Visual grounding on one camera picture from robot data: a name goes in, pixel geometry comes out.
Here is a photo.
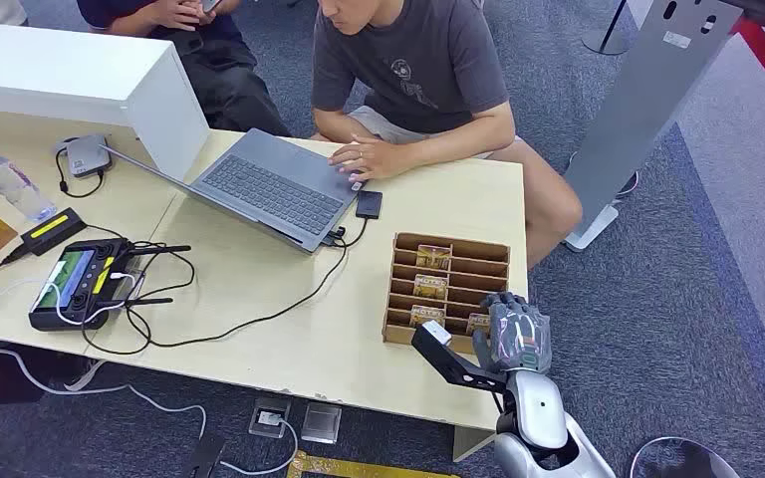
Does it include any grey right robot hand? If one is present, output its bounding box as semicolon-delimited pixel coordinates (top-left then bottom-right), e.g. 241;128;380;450
471;292;554;375

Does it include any cardboard card holder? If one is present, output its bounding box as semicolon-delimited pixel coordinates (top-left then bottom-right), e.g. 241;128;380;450
382;231;512;357

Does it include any person's left hand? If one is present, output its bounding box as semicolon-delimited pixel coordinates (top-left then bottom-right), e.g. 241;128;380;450
327;134;398;184

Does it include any person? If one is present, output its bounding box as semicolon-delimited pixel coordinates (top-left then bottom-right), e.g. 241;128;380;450
76;0;292;138
308;0;585;271

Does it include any black external drive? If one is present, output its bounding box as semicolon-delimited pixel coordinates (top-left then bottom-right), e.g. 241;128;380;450
355;189;384;221

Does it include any metal floor socket plate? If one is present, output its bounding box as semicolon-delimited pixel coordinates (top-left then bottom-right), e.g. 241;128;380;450
300;401;344;446

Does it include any floor socket with plug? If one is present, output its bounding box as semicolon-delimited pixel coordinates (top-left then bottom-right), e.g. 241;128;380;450
247;395;294;441

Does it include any grey floor stand panel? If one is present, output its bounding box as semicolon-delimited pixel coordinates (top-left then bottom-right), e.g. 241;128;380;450
562;0;745;254

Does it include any grey laptop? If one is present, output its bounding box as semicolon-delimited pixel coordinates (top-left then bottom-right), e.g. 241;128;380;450
100;127;368;255

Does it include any stanchion pole base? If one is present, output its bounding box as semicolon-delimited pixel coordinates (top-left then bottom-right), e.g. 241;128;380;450
581;0;634;58

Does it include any black flat floor piece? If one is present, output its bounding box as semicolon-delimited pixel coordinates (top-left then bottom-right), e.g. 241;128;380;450
187;433;227;478

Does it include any black remote controller with screen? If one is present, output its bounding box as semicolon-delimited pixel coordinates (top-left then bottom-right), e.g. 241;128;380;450
28;237;193;334

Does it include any grey power adapter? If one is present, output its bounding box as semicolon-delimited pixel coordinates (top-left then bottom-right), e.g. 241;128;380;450
64;134;114;179

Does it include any black box with yellow label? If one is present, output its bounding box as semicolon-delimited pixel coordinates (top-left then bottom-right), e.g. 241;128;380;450
20;206;88;257

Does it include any white desk partition box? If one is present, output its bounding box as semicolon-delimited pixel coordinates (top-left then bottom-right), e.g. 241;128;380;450
0;21;211;183

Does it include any clear water bottle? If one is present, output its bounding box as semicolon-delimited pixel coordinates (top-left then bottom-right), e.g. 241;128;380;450
0;147;59;224

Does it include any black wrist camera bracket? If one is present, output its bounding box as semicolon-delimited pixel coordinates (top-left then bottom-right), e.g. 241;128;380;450
411;320;509;395

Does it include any short black drive cable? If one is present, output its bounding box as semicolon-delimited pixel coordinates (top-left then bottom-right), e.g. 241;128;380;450
327;216;370;250

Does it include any yellow floor tape frame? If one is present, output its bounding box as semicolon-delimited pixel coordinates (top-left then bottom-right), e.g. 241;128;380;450
286;450;463;478

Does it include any long black cable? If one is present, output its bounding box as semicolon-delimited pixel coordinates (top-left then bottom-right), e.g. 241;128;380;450
80;224;351;358

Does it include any white cable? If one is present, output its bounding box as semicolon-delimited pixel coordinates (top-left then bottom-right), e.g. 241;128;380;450
0;260;299;478

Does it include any black adapter cable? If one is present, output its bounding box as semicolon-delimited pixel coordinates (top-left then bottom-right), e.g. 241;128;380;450
54;145;106;200

